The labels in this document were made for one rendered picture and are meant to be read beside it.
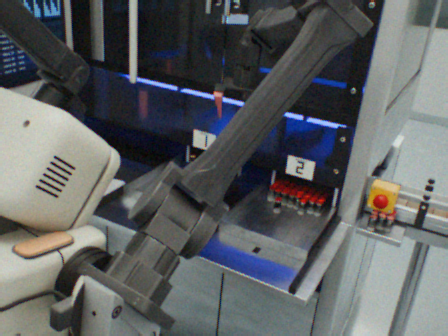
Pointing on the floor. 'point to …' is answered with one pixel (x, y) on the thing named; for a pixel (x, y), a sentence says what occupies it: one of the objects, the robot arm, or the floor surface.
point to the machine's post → (363, 153)
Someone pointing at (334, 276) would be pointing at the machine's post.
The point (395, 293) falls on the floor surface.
